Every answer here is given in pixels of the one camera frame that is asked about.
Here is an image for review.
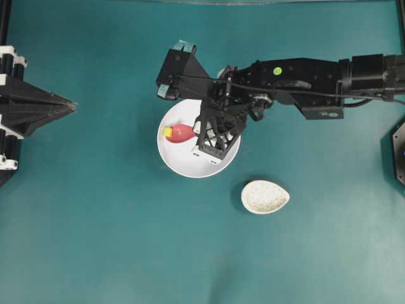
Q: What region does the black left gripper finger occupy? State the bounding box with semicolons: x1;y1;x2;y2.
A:
1;107;76;139
1;75;76;110

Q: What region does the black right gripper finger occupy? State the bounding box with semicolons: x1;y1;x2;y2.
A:
193;115;221;152
205;117;246;159

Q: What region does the large white round bowl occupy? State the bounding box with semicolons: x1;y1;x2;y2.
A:
156;98;242;179

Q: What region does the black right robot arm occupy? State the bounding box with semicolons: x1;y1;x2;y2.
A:
187;54;404;160

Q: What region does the yellow hexagonal prism block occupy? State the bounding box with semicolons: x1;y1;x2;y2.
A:
163;127;173;137

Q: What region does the black aluminium frame rail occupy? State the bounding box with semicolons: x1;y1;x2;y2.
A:
0;0;12;46

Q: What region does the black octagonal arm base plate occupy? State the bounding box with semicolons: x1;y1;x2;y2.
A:
380;118;404;193

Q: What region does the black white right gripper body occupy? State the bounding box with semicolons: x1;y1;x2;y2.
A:
200;71;272;123

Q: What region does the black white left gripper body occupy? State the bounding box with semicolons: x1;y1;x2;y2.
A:
1;46;27;186

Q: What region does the small speckled white dish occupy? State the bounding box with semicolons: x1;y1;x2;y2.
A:
241;180;290;215

